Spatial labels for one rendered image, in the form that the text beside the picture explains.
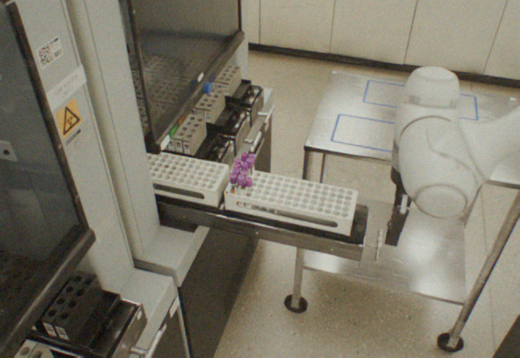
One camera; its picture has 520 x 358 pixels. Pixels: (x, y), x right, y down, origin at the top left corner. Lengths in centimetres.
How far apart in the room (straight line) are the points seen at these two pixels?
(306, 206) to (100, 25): 57
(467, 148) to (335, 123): 70
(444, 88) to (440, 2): 243
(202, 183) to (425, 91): 55
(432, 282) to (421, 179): 104
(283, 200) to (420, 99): 40
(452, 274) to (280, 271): 68
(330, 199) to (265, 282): 96
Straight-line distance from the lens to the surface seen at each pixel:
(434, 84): 86
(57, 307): 95
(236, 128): 138
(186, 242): 118
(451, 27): 334
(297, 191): 111
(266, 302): 195
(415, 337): 196
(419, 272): 177
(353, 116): 146
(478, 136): 78
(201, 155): 128
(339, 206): 109
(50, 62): 76
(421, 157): 76
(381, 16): 331
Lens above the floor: 162
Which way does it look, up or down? 40 degrees down
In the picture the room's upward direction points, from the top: 1 degrees clockwise
